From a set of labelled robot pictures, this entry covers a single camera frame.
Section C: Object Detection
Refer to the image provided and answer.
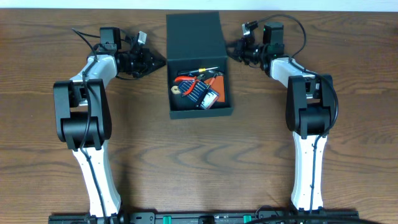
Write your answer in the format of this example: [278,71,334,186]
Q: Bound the small claw hammer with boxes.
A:
[195,72,223,108]

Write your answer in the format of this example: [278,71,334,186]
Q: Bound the red handled pliers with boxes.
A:
[174,74,205,97]

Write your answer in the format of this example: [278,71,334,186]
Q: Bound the wooden handled orange scraper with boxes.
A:
[170,77,225,103]

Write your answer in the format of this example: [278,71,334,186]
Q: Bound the dark green gift box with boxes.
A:
[166,12,233,119]

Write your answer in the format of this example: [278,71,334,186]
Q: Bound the black yellow screwdriver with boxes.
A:
[179,67,219,75]

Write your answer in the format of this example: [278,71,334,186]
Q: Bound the blue precision screwdriver set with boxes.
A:
[187,82,220,110]

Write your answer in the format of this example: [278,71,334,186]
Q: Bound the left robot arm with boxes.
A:
[53,27,165,223]

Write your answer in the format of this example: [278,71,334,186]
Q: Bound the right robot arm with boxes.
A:
[230,21,338,213]

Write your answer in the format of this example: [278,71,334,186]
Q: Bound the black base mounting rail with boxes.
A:
[48,208,359,224]

